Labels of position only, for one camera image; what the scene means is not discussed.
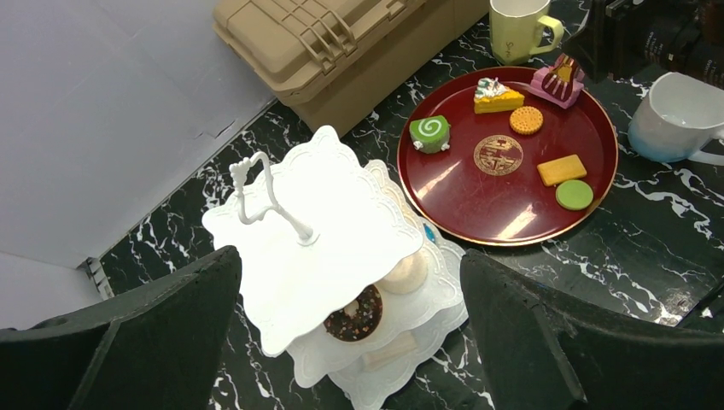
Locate pale green ceramic mug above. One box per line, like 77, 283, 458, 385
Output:
489, 0, 564, 65

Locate orange round cookie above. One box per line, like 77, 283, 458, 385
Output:
509, 106, 544, 135

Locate metal tongs with white handle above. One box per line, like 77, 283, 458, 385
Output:
541, 54, 581, 102

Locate red round tray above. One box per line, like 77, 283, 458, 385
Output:
397, 67, 618, 246

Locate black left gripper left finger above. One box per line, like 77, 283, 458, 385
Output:
1, 246, 242, 409

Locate blue sprinkled donut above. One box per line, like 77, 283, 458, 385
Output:
423, 223, 436, 243

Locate white mug blue base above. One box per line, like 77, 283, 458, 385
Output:
628, 73, 723, 166

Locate green swirl roll cake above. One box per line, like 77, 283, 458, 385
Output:
408, 115, 450, 154

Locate orange square cake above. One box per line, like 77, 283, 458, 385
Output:
536, 154, 587, 186

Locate pink cake with cherry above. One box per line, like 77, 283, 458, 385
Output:
528, 67, 585, 109

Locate tan plastic toolbox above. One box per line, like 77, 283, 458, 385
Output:
213, 0, 489, 134

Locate white round cream puff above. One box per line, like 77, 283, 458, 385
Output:
376, 251, 429, 295

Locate yellow cake slice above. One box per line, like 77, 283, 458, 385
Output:
474, 78, 525, 114

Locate green round macaron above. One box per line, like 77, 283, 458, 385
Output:
555, 179, 594, 211

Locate chocolate glazed donut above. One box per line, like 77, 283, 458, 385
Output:
324, 284, 383, 343

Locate white three-tier dessert stand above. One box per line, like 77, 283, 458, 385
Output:
202, 126, 467, 409

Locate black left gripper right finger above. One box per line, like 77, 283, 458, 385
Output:
460, 251, 723, 409

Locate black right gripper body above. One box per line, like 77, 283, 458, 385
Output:
565, 0, 723, 88

